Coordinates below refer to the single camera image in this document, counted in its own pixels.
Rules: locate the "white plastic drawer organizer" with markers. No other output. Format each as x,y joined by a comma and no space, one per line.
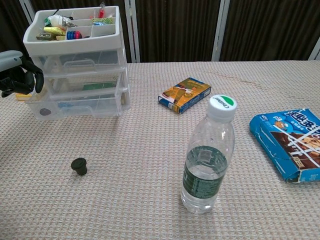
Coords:
75,43

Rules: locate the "yellow small carton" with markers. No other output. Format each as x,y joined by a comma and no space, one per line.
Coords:
23,97

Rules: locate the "olive gold packet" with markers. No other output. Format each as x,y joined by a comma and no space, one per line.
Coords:
44,36

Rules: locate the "yellow wrapped packet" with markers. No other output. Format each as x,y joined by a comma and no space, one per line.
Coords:
53,30

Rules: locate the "clear plastic drawer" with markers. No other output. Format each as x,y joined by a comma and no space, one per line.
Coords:
75,81
105,60
82,112

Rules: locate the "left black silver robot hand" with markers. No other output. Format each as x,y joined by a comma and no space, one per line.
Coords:
11,62

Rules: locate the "blue green snack packet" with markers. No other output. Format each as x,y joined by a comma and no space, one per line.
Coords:
105,20

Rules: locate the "green small packet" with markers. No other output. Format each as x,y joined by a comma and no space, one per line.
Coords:
47,21

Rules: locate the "beige woven tablecloth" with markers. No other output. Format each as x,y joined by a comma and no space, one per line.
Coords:
125,150

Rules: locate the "red object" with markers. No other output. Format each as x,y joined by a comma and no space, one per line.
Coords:
101,12

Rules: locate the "stack of coloured rings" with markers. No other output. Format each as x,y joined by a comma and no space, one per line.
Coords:
72,35

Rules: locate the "dark round disc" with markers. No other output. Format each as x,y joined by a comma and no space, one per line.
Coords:
45,111

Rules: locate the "blue clip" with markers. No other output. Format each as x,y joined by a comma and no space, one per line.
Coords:
65,104

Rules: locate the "white screen frame post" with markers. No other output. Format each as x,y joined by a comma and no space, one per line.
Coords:
220,30
132,30
315,51
26,6

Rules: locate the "orange blue snack box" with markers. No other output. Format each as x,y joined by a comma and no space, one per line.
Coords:
186,93

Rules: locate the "clear water bottle white cap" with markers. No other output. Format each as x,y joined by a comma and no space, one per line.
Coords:
207,155

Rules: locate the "blue cookie package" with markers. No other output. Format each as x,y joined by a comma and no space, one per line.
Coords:
287,147

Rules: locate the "green flat card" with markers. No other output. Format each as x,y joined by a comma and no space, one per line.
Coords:
97,86

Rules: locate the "black rubber stopper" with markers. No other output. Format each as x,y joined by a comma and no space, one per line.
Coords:
78,166

